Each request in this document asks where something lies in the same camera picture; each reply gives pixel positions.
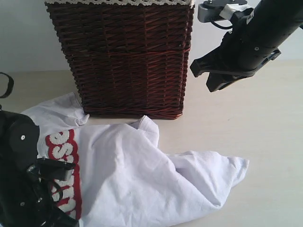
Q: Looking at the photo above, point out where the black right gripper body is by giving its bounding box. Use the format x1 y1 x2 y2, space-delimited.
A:
219 9 281 78

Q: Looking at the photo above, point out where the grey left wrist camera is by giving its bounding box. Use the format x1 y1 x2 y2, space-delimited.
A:
27 157 76 181

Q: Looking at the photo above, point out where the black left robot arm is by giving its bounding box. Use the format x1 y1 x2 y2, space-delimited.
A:
0 110 79 227

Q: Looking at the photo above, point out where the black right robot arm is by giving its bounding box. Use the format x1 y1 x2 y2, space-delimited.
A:
190 0 303 92

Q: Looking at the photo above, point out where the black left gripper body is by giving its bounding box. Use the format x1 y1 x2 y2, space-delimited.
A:
0 166 80 227

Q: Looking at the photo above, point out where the white t-shirt with red logo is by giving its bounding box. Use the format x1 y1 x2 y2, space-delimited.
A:
24 93 249 227

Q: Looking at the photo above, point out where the dark brown wicker basket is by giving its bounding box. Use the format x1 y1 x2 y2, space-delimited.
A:
45 0 195 120

